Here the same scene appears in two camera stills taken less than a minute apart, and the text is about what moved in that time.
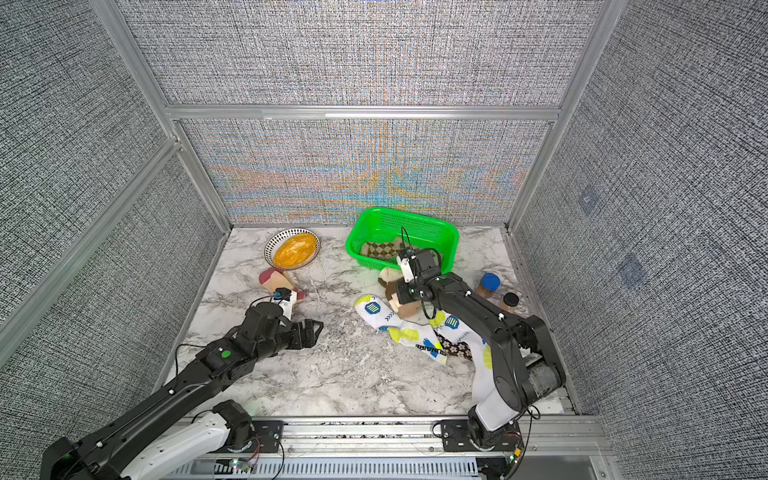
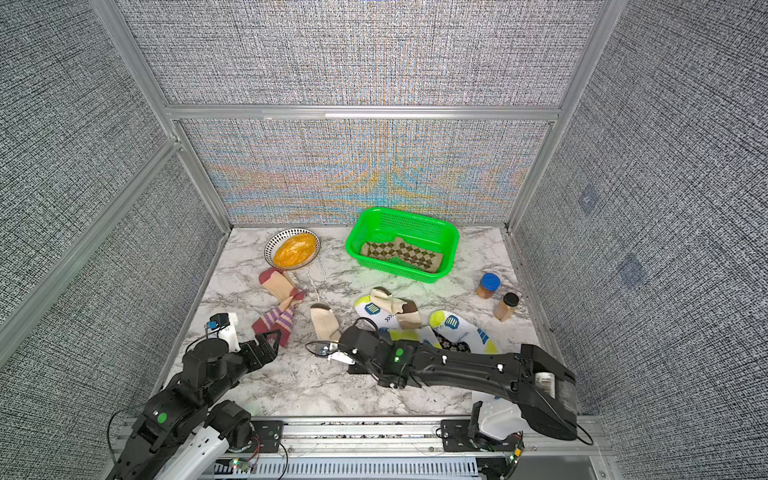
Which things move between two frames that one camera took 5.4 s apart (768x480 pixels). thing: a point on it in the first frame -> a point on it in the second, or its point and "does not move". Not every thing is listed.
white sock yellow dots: x=419 y=337 does not move
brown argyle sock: x=383 y=250 does not move
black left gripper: x=311 y=338 -> x=269 y=352
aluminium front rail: x=403 y=437 does not move
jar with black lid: x=510 y=301 does not move
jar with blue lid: x=488 y=285 does not move
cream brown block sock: x=389 y=276 -> x=325 y=323
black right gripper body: x=412 y=290 -> x=355 y=369
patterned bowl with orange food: x=292 y=248 does not move
